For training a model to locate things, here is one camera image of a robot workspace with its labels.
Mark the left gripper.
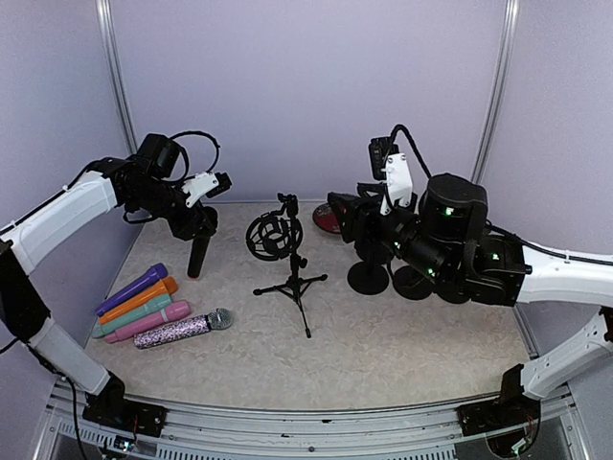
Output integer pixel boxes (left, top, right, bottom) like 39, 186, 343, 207
128, 177, 216, 240

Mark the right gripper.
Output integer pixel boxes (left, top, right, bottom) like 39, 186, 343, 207
327, 182, 455, 286

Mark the black microphone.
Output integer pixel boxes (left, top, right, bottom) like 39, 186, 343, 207
187, 236, 211, 279

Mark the purple microphone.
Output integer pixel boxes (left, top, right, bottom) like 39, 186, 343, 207
95, 263, 168, 317

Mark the orange microphone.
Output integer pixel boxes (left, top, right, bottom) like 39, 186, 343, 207
100, 276, 178, 325

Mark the black tripod mic stand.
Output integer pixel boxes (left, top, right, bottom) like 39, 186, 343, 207
245, 193, 328, 338

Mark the tall black stand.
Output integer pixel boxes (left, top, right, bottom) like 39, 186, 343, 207
347, 255, 390, 295

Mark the pink microphone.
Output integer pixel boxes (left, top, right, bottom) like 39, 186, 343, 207
103, 301, 192, 343

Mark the glitter silver-head microphone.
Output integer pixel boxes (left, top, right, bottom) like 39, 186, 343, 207
133, 309, 234, 350

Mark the teal microphone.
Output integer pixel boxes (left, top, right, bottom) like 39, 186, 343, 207
92, 294, 171, 339

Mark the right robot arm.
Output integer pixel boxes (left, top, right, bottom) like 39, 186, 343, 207
328, 137, 612, 436

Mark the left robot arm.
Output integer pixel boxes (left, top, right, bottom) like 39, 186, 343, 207
1, 133, 232, 437

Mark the red floral round plate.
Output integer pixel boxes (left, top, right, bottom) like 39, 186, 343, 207
312, 203, 341, 235

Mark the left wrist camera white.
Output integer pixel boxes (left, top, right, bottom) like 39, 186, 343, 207
181, 172, 218, 208

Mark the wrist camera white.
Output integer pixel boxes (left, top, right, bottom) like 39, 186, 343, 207
181, 172, 218, 208
379, 153, 413, 216

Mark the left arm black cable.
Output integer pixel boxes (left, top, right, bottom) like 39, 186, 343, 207
170, 129, 222, 183

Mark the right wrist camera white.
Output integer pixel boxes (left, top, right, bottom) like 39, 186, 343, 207
379, 153, 413, 216

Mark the aluminium front rail frame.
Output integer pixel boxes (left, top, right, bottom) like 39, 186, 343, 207
26, 381, 596, 459

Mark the left aluminium corner post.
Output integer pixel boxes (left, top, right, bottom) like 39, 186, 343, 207
95, 0, 139, 157

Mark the aluminium corner post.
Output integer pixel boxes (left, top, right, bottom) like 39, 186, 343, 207
470, 0, 521, 185
95, 0, 139, 157

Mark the right aluminium corner post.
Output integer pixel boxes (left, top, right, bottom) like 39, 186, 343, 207
470, 0, 521, 185

